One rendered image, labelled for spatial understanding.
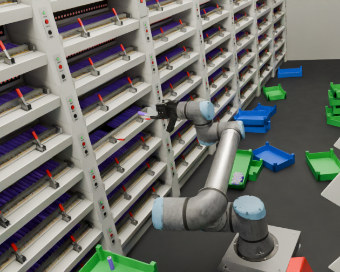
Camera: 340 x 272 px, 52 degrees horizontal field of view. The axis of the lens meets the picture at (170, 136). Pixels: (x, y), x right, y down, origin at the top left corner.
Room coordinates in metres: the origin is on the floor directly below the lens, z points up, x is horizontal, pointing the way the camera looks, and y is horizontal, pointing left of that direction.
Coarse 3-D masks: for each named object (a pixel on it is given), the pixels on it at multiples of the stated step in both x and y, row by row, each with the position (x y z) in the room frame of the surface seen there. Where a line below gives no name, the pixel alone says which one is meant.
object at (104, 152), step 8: (136, 104) 2.14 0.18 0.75; (144, 104) 2.10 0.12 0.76; (152, 104) 2.07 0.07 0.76; (144, 120) 1.95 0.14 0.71; (152, 120) 2.02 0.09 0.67; (128, 128) 1.85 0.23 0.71; (136, 128) 1.86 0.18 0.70; (120, 136) 1.77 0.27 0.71; (128, 136) 1.80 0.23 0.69; (104, 144) 1.69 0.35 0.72; (112, 144) 1.69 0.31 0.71; (120, 144) 1.73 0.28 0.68; (96, 152) 1.62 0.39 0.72; (104, 152) 1.62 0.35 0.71; (112, 152) 1.67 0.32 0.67; (96, 160) 1.56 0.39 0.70
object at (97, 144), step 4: (144, 108) 2.05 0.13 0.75; (136, 116) 1.95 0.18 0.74; (128, 120) 1.90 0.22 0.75; (132, 120) 1.92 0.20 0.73; (124, 124) 1.86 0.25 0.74; (128, 124) 1.89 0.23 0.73; (116, 128) 1.81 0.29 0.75; (120, 128) 1.82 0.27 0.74; (112, 132) 1.77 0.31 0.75; (116, 132) 1.79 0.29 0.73; (108, 136) 1.73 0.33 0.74; (112, 136) 1.75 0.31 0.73; (116, 136) 1.76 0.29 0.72; (100, 140) 1.69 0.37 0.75; (104, 140) 1.70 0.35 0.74; (96, 144) 1.65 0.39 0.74; (100, 144) 1.67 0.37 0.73; (92, 148) 1.62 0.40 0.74; (96, 148) 1.63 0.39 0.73
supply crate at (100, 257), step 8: (96, 248) 1.18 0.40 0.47; (96, 256) 1.17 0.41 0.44; (104, 256) 1.18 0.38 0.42; (112, 256) 1.16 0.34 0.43; (120, 256) 1.13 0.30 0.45; (88, 264) 1.13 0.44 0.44; (96, 264) 1.16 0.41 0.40; (104, 264) 1.15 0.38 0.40; (120, 264) 1.13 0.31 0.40; (128, 264) 1.11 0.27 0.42; (136, 264) 1.09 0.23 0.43; (144, 264) 1.06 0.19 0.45; (152, 264) 1.02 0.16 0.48
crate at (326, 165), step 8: (320, 152) 2.28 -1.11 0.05; (328, 152) 2.27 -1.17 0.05; (312, 160) 2.27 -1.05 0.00; (320, 160) 2.25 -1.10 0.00; (328, 160) 2.23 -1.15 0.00; (336, 160) 2.17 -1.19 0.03; (312, 168) 2.11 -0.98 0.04; (320, 168) 2.14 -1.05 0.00; (328, 168) 2.12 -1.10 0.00; (336, 168) 2.11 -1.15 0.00; (320, 176) 2.00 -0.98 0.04; (328, 176) 1.99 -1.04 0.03
